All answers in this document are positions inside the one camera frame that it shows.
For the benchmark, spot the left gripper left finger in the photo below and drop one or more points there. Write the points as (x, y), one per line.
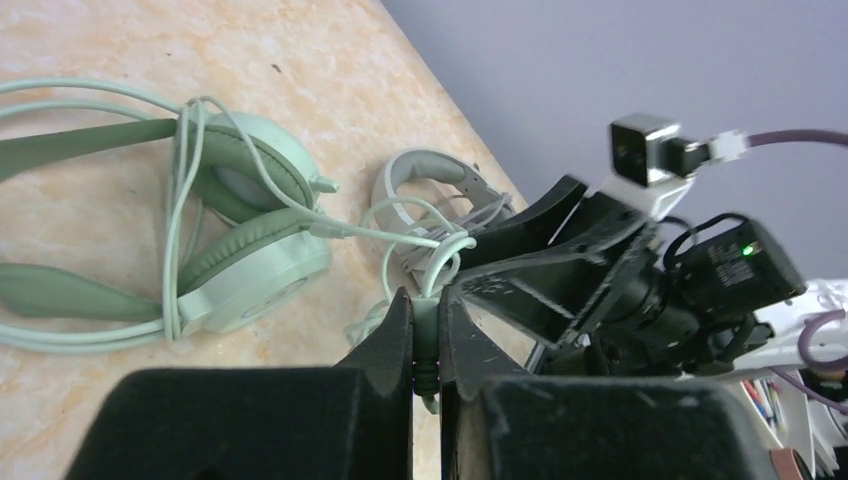
(351, 420)

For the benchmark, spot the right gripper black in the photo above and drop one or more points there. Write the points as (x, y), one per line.
(570, 265)

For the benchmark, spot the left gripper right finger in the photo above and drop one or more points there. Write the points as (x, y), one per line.
(500, 422)

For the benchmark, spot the white gaming headphones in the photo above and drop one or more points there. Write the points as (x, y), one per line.
(430, 194)

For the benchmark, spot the mint green headphones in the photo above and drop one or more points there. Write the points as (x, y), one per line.
(243, 228)

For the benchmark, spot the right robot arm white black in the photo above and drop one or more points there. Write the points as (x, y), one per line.
(585, 275)

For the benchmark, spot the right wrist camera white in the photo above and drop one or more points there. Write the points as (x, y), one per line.
(654, 166)

